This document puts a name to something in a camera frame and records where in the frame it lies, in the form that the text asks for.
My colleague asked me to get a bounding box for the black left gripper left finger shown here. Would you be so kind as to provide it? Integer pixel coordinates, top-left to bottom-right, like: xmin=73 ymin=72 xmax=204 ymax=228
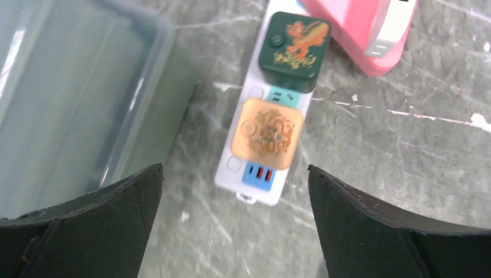
xmin=1 ymin=163 xmax=164 ymax=277

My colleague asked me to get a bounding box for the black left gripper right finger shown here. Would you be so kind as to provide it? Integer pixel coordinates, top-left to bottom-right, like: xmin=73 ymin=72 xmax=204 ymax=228
xmin=308 ymin=165 xmax=490 ymax=277

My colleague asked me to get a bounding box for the white multicolour power strip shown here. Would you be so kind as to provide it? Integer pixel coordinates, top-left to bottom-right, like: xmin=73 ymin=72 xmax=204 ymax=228
xmin=214 ymin=1 xmax=331 ymax=206

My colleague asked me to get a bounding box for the tan cube plug adapter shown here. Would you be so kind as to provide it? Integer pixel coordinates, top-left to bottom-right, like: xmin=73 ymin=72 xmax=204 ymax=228
xmin=230 ymin=98 xmax=304 ymax=170

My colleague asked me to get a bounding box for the dark green cube adapter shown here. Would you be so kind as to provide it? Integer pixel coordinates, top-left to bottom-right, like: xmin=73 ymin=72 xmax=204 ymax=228
xmin=258 ymin=12 xmax=331 ymax=93

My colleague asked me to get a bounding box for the pink triangular power strip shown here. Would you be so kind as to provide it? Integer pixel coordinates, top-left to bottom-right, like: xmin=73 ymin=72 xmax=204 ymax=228
xmin=301 ymin=0 xmax=418 ymax=77

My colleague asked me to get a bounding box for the translucent green plastic box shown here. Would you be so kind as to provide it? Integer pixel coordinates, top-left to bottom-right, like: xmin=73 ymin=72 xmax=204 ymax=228
xmin=1 ymin=1 xmax=199 ymax=219

